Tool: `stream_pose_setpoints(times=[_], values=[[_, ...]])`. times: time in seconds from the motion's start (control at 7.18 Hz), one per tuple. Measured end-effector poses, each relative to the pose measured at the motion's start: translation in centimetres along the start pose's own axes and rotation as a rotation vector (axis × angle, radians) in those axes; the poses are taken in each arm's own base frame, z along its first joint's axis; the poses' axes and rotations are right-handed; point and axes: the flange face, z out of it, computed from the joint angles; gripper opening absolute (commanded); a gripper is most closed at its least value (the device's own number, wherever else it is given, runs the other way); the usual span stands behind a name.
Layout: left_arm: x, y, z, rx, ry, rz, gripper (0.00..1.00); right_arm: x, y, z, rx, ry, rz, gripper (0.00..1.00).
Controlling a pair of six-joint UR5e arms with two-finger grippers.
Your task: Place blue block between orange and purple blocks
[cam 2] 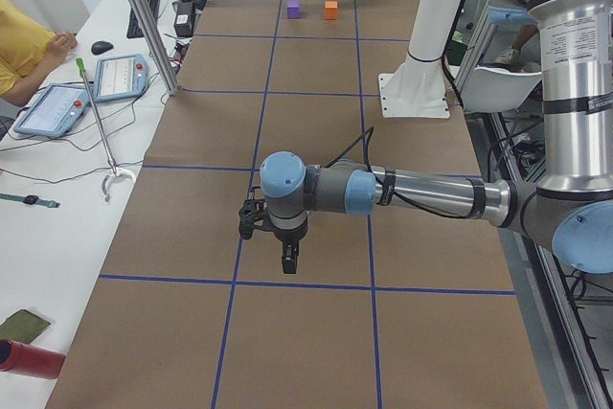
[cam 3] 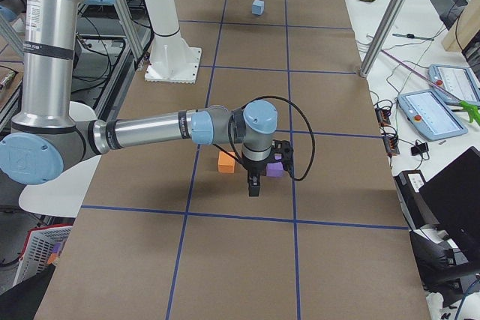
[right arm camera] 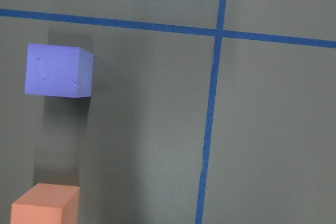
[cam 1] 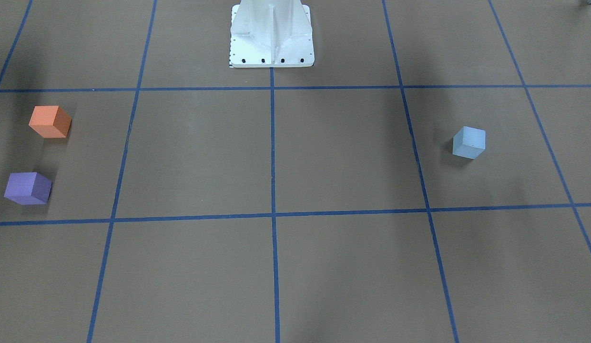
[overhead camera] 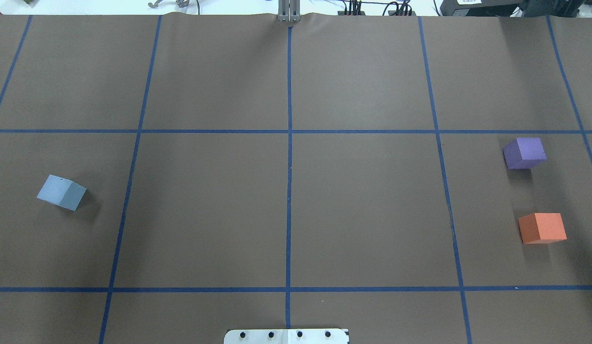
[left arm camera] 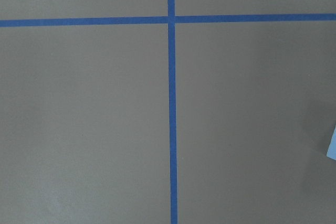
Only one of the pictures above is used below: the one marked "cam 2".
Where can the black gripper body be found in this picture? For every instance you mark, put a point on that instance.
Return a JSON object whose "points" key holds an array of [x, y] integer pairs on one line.
{"points": [[288, 237]]}

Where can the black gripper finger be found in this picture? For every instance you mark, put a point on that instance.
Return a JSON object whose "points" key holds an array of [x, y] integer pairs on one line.
{"points": [[289, 258]]}

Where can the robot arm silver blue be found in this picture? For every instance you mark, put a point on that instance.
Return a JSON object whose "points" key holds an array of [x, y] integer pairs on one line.
{"points": [[568, 211]]}

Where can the purple foam block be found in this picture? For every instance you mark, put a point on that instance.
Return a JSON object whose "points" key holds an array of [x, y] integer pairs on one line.
{"points": [[293, 9]]}

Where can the orange foam block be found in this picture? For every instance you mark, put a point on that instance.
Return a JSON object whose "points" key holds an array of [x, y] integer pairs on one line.
{"points": [[331, 10]]}

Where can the reacher grabber tool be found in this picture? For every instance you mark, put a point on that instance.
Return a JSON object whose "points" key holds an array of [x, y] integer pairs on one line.
{"points": [[116, 171]]}

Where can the far teach pendant tablet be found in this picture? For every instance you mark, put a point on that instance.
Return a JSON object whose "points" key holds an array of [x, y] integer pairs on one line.
{"points": [[118, 78]]}

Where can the teach pendant tablet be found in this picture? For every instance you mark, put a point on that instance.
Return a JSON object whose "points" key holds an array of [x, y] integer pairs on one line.
{"points": [[118, 78], [54, 112]]}

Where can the black power adapter box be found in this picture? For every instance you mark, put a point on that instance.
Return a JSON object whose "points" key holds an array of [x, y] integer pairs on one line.
{"points": [[184, 19]]}

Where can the white chair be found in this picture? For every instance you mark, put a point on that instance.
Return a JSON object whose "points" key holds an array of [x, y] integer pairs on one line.
{"points": [[491, 90]]}

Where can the near teach pendant tablet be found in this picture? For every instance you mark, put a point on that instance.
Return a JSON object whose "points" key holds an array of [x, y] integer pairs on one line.
{"points": [[54, 112]]}

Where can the black computer mouse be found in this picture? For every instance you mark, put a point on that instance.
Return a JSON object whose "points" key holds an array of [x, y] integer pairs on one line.
{"points": [[100, 47]]}

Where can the green cloth pouch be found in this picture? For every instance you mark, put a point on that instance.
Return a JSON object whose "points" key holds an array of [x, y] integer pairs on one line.
{"points": [[23, 326]]}

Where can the red cylinder bottle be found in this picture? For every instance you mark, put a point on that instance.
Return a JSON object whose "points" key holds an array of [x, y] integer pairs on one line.
{"points": [[24, 359]]}

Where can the person in yellow shirt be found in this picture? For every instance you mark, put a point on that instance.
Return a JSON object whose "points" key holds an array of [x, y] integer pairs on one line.
{"points": [[29, 54]]}

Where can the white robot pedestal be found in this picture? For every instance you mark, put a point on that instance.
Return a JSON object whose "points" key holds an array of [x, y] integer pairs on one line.
{"points": [[417, 88]]}

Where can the green strap smartwatch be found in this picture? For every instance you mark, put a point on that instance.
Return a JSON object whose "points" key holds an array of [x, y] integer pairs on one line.
{"points": [[30, 200]]}

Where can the aluminium frame post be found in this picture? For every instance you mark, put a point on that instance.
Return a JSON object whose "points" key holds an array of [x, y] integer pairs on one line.
{"points": [[155, 44]]}

